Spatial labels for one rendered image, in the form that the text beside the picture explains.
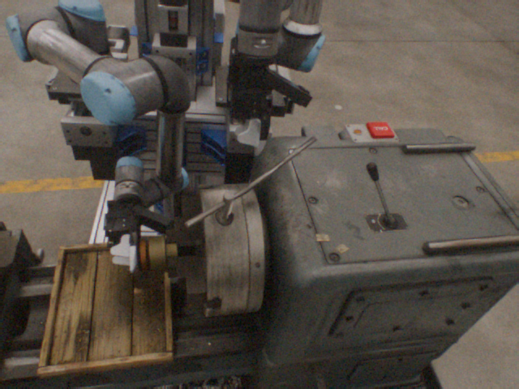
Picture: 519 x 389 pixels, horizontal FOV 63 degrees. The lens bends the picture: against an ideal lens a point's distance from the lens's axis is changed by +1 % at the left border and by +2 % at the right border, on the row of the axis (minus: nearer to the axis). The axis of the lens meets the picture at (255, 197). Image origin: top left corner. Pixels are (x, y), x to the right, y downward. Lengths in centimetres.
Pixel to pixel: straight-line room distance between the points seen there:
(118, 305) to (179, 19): 85
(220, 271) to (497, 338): 194
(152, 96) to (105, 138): 43
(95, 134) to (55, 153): 167
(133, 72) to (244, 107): 27
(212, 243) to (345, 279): 28
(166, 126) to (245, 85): 34
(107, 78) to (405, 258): 71
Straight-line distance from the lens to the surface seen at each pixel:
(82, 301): 122
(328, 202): 95
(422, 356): 139
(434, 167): 116
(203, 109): 147
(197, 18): 149
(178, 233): 100
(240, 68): 82
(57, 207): 268
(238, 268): 89
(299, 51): 129
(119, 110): 94
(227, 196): 82
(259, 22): 79
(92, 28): 136
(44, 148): 309
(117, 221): 107
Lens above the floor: 191
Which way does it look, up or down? 46 degrees down
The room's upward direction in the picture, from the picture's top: 10 degrees clockwise
